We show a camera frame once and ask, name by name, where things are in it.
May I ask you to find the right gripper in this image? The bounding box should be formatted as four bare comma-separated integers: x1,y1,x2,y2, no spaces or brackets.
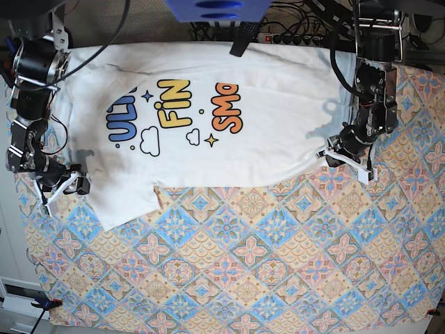
62,164,90,195

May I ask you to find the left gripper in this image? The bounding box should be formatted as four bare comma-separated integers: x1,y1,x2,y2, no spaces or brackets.
316,135,351,168

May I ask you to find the white printed T-shirt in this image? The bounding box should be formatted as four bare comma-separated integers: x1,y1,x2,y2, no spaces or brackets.
53,42,351,230

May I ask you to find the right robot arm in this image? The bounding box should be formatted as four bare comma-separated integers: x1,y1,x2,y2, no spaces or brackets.
1,1,90,195

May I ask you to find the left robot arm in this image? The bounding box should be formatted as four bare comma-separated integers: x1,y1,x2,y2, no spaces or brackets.
318,1,403,168

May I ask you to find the patterned tile tablecloth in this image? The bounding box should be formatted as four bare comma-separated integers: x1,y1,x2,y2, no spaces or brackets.
13,67,444,333

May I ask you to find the orange black clamp left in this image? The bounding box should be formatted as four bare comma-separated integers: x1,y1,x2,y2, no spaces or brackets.
31,299,63,311

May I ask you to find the black remote-like device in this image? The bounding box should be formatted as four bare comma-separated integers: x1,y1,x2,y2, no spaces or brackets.
229,22,260,57

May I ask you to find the orange clamp right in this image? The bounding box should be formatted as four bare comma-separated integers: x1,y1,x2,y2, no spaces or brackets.
427,310,440,316

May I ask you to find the blue plastic box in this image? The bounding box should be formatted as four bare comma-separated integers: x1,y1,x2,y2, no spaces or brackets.
165,0,272,22

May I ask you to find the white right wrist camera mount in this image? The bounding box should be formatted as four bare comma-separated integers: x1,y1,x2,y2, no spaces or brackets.
33,171,81,217

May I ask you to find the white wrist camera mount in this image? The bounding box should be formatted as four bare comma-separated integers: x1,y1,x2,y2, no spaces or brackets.
318,148,379,184
33,171,81,217

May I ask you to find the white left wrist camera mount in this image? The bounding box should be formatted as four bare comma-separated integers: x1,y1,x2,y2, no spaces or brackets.
318,148,379,184

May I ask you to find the white power strip red switch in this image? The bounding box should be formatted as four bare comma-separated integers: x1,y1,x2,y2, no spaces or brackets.
254,33,330,49

